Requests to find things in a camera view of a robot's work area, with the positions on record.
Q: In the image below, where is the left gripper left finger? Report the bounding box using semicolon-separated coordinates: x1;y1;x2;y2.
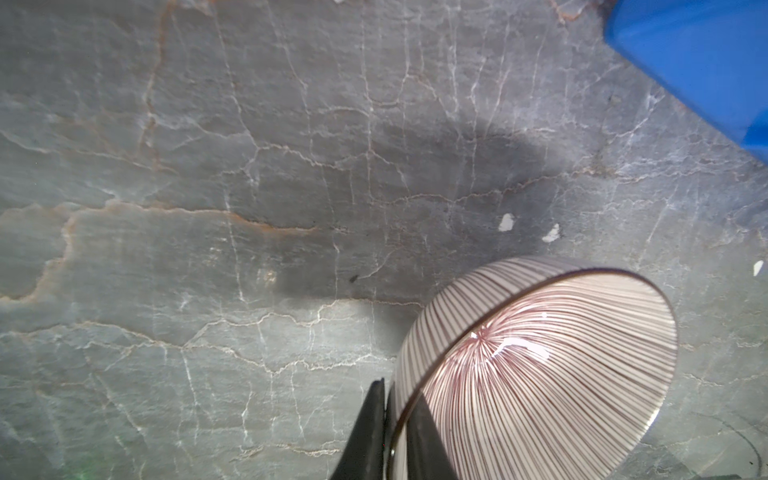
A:
329;378;386;480

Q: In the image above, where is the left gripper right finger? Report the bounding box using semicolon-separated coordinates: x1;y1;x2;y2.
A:
406;394;458;480

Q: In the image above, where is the blue white striped bowl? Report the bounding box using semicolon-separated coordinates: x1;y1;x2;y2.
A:
385;256;678;479

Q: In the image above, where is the blue plastic bin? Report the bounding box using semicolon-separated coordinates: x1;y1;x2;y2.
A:
604;1;767;161

